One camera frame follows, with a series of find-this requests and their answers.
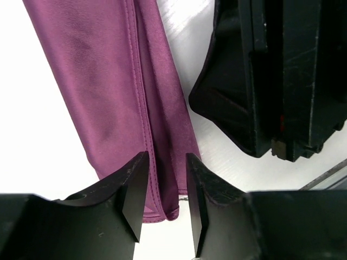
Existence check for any purple cloth napkin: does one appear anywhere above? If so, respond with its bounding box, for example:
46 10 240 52
24 1 199 223

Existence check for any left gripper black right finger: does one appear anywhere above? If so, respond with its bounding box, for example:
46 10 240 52
186 153 248 257

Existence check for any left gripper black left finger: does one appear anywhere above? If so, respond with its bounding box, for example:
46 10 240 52
58 151 151 243

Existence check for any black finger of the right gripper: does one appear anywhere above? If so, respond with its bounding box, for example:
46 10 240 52
272 1 346 162
189 1 275 157

